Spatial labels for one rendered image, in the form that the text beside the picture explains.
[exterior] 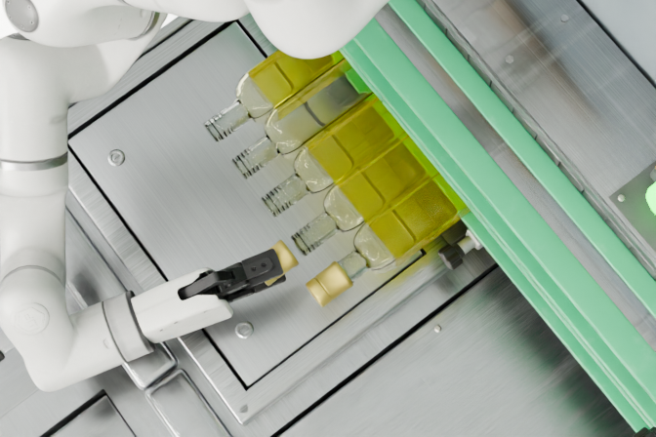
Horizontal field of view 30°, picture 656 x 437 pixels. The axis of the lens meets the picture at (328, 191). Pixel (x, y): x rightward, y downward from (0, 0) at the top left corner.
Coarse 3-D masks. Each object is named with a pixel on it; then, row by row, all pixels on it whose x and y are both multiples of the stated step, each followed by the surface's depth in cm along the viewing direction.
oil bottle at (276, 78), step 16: (272, 64) 144; (288, 64) 144; (304, 64) 144; (320, 64) 144; (240, 80) 145; (256, 80) 144; (272, 80) 144; (288, 80) 144; (304, 80) 144; (240, 96) 144; (256, 96) 144; (272, 96) 143; (288, 96) 144; (256, 112) 144
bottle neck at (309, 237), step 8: (320, 216) 141; (312, 224) 141; (320, 224) 140; (328, 224) 140; (296, 232) 141; (304, 232) 140; (312, 232) 140; (320, 232) 140; (328, 232) 141; (336, 232) 141; (296, 240) 140; (304, 240) 140; (312, 240) 140; (320, 240) 141; (304, 248) 140; (312, 248) 141
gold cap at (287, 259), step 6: (276, 246) 140; (282, 246) 140; (276, 252) 140; (282, 252) 139; (288, 252) 139; (282, 258) 139; (288, 258) 139; (294, 258) 140; (282, 264) 139; (288, 264) 140; (294, 264) 140; (288, 270) 141; (270, 282) 140
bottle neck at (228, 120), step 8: (232, 104) 145; (224, 112) 145; (232, 112) 144; (240, 112) 145; (208, 120) 145; (216, 120) 144; (224, 120) 144; (232, 120) 144; (240, 120) 145; (248, 120) 146; (208, 128) 144; (216, 128) 144; (224, 128) 144; (232, 128) 145; (216, 136) 144; (224, 136) 145
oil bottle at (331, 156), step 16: (352, 112) 142; (368, 112) 142; (384, 112) 142; (336, 128) 142; (352, 128) 142; (368, 128) 141; (384, 128) 141; (400, 128) 141; (320, 144) 141; (336, 144) 141; (352, 144) 141; (368, 144) 141; (384, 144) 141; (304, 160) 141; (320, 160) 141; (336, 160) 141; (352, 160) 141; (304, 176) 141; (320, 176) 140; (336, 176) 140; (320, 192) 142
